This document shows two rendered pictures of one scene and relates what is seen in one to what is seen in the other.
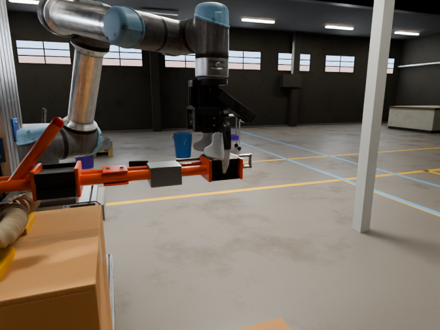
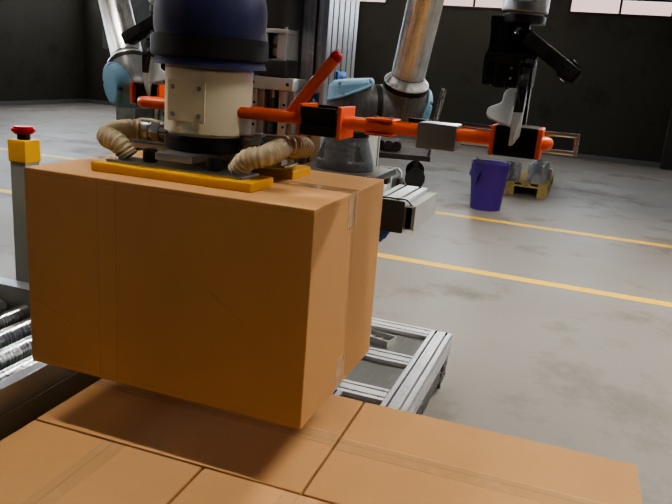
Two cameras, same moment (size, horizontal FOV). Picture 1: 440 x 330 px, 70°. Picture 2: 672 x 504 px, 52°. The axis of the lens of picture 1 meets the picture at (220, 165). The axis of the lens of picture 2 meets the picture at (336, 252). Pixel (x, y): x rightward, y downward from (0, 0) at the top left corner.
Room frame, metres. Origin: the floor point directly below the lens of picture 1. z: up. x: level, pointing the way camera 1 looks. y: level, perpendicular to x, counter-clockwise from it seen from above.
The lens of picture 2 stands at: (-0.39, -0.51, 1.31)
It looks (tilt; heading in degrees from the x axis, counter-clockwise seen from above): 15 degrees down; 38
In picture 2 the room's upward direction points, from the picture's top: 5 degrees clockwise
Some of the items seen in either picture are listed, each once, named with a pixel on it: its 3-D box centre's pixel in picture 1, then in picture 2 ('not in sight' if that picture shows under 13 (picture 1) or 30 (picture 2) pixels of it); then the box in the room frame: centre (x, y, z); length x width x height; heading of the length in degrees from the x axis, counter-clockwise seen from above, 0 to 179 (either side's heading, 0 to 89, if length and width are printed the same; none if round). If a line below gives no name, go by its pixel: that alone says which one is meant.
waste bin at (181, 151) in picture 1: (181, 144); not in sight; (6.93, 0.85, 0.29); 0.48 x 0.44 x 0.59; 109
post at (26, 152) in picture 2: not in sight; (30, 291); (0.68, 1.60, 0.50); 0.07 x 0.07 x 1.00; 20
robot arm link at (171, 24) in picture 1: (174, 37); not in sight; (0.78, 0.11, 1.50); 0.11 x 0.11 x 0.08; 51
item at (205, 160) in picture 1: (220, 167); (516, 140); (0.73, 0.00, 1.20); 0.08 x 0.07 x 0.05; 110
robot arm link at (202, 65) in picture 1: (212, 69); (526, 2); (0.73, 0.02, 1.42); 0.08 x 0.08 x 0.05
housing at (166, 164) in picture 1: (164, 173); (439, 135); (0.69, 0.13, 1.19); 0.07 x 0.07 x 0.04; 20
